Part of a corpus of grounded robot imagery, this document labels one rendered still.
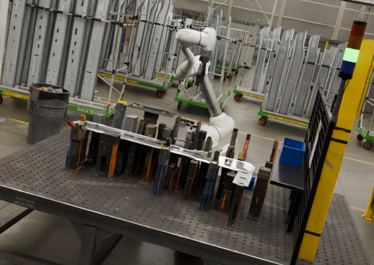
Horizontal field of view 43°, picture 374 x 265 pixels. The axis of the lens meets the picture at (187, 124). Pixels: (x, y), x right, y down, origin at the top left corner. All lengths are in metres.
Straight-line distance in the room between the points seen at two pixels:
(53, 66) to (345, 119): 5.79
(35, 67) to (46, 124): 2.03
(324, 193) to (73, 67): 5.57
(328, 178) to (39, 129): 4.11
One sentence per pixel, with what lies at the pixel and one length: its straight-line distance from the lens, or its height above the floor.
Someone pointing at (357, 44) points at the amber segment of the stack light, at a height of 1.96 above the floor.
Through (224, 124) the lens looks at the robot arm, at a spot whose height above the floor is 1.08.
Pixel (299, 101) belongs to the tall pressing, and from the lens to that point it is 10.49.
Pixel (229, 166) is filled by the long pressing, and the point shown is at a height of 1.00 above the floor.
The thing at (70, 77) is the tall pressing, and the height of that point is 0.62.
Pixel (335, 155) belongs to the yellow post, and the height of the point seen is 1.35.
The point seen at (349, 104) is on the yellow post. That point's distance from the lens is 2.71.
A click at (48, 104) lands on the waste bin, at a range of 5.96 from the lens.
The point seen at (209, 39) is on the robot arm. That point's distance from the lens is 3.46.
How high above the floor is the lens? 1.93
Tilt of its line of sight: 13 degrees down
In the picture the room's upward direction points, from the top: 12 degrees clockwise
